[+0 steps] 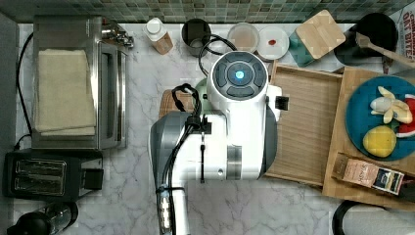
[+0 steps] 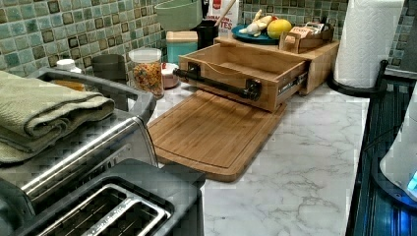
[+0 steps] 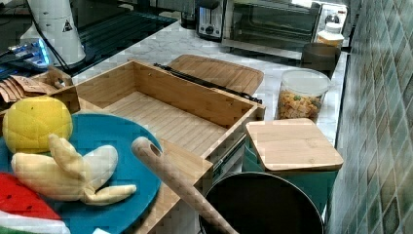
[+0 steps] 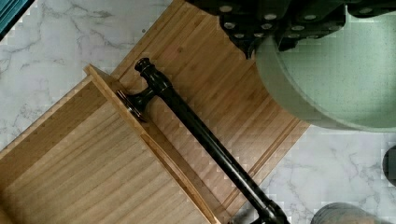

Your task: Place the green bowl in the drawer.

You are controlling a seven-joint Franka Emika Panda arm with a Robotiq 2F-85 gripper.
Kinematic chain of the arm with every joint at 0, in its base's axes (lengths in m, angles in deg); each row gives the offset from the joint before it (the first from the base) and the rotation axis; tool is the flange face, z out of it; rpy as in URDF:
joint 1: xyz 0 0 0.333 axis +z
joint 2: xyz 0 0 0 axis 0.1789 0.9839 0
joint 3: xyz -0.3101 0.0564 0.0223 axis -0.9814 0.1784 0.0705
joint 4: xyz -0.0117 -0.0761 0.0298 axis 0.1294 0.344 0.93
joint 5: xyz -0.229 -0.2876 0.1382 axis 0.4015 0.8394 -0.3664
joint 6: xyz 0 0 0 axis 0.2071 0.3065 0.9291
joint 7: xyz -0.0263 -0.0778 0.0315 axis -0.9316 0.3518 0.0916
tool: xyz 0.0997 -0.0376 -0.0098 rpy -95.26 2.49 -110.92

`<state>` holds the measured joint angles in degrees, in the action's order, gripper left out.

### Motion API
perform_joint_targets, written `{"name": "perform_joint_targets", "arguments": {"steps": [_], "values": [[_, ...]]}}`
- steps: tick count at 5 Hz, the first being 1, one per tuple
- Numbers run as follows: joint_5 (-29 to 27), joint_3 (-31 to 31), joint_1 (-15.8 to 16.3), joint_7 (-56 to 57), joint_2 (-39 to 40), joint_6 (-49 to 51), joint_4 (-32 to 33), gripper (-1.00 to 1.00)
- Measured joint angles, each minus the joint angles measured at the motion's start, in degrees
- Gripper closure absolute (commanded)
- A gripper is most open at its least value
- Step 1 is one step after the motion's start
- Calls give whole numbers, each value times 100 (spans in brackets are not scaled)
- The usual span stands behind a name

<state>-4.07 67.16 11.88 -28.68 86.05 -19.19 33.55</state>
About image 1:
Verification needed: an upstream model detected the black round object bottom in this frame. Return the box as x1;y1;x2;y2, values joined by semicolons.
332;201;414;235

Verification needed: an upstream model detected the black power cable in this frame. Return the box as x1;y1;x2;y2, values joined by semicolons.
13;31;35;151

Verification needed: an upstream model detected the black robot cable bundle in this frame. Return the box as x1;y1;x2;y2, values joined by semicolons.
156;33;239;235

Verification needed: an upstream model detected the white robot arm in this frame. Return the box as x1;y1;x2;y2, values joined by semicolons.
148;51;289;235

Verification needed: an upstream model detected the black two-slot toaster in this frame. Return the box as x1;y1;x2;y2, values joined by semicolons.
2;149;104;202

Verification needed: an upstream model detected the round wooden coaster board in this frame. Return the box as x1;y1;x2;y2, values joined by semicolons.
159;89;194;118

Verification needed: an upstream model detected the wooden drawer tray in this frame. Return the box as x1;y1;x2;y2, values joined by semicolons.
266;61;343;186

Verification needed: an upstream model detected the teal box wooden lid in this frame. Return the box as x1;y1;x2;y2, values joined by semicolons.
289;10;346;67

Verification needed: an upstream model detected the toy peeled banana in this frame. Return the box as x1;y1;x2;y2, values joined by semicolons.
370;86;413;123

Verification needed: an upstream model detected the wooden spoon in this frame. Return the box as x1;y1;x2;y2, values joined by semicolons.
356;32;415;69

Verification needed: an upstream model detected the stainless toaster oven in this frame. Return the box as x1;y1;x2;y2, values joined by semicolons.
32;16;134;150

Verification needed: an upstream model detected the black frying pan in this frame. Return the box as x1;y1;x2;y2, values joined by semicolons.
333;12;399;67

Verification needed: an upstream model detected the light green cup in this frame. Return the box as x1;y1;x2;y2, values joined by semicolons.
196;78;207;99

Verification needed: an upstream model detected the blue plate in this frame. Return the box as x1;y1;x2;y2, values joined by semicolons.
345;75;415;162

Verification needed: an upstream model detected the snack packet box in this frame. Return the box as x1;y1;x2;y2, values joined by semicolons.
332;153;405;196

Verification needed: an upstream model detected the black electric kettle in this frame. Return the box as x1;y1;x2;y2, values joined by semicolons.
6;202;78;235

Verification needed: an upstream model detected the beige folded cloth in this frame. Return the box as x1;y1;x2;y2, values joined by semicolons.
35;49;96;136

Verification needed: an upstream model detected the dark cylindrical utensil holder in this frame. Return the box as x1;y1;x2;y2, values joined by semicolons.
181;19;211;57

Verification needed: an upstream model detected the oat bites package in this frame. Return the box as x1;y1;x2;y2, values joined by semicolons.
391;1;415;59

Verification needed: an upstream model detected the white plate red dot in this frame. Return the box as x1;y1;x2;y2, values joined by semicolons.
256;26;290;61

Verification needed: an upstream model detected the yellow toy lemon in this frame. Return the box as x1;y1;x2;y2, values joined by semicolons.
363;125;396;158

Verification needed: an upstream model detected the large wooden cutting board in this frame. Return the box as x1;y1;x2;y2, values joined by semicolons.
322;67;414;212

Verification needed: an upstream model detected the white-capped spice bottle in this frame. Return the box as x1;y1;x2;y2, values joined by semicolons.
143;18;173;55

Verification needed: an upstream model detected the toy watermelon slice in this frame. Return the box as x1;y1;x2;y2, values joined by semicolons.
396;94;415;138

